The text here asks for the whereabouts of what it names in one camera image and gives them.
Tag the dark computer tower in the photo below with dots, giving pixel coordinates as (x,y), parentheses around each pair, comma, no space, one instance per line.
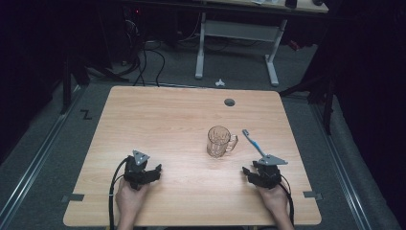
(132,32)

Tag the person's right hand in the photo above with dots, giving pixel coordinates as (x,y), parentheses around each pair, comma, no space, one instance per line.
(274,199)

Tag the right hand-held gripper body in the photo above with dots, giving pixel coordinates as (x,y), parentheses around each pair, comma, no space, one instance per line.
(269,174)

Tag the metal floor rail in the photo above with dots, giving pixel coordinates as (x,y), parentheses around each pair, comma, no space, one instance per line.
(35,166)
(341,166)

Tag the person's left hand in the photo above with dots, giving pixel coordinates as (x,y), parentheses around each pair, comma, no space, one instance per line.
(129,201)

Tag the clear glass mug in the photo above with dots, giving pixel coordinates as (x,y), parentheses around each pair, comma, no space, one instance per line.
(218,142)

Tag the blue toothbrush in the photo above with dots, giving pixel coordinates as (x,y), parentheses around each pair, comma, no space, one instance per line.
(253,143)

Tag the small white floor object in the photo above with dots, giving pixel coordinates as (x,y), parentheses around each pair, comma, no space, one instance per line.
(219,83)

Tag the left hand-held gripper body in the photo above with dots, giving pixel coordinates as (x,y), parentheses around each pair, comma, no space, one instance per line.
(135,172)

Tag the grey round table grommet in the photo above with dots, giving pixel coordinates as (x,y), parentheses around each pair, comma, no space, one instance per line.
(229,102)

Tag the black stand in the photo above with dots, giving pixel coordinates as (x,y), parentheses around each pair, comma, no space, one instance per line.
(328,105)
(66,83)

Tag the grey tape strip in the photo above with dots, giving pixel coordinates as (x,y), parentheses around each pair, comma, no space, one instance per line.
(312,195)
(74,197)

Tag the white-framed desk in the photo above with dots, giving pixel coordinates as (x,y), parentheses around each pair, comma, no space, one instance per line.
(237,31)

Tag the small red object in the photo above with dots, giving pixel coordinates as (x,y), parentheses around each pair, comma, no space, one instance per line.
(294,45)

